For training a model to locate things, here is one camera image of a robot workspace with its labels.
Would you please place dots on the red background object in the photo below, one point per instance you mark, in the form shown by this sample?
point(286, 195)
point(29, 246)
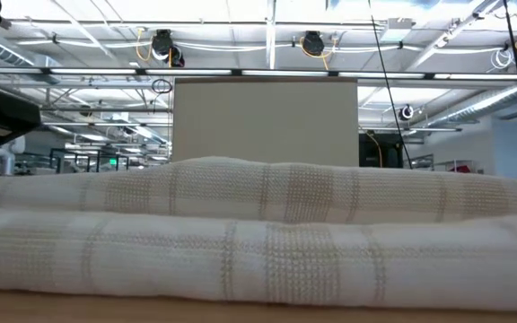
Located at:
point(460, 169)

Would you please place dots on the black equipment box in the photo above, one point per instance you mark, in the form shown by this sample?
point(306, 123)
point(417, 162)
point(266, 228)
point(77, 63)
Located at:
point(393, 150)

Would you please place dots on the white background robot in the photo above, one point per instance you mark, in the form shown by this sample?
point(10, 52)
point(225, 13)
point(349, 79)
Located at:
point(5, 157)

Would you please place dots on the white checked towel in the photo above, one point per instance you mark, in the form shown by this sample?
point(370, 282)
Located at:
point(258, 251)

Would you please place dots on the beige fabric box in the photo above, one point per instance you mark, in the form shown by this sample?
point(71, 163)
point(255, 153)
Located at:
point(263, 121)

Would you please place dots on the small black ceiling reel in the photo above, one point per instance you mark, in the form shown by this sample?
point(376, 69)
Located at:
point(405, 112)

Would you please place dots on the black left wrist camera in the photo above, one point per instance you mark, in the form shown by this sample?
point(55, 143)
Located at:
point(2, 112)

